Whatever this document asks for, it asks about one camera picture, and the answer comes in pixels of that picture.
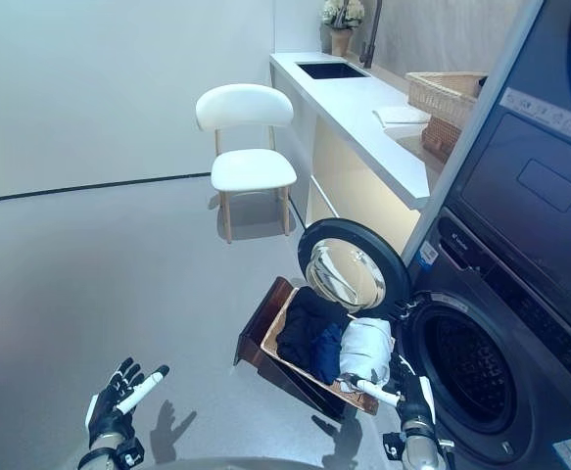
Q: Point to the black garment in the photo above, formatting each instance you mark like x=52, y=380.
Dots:
x=304, y=323

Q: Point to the white wooden chair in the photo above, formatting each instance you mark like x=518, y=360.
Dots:
x=248, y=156

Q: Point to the dark metal faucet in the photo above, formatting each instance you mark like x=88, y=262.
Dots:
x=370, y=34

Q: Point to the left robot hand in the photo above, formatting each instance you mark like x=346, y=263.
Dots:
x=113, y=406

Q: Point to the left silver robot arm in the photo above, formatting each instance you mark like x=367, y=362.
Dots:
x=111, y=451

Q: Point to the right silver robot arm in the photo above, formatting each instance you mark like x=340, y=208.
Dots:
x=419, y=446

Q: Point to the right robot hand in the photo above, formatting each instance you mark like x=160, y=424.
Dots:
x=414, y=387

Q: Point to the white flower pot plant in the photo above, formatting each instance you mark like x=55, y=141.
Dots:
x=342, y=22

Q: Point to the folded white towel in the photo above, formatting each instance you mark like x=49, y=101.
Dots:
x=400, y=115

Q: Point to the navy blue garment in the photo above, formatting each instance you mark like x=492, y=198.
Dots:
x=328, y=355

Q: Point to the dark blue stacked dryer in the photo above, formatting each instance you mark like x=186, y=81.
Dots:
x=530, y=142

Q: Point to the brown wicker laundry basket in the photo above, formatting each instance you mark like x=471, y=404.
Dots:
x=270, y=338

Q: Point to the black sink basin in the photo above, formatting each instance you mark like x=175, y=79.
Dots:
x=333, y=70

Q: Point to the round washing machine door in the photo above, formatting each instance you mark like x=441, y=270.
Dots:
x=351, y=267

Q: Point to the light wicker basket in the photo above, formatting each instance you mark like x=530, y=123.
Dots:
x=442, y=93

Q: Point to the white garment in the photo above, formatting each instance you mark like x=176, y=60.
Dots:
x=366, y=350

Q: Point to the dark blue washing machine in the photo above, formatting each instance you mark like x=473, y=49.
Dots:
x=500, y=362

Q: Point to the white counter cabinet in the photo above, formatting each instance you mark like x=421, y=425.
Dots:
x=358, y=142

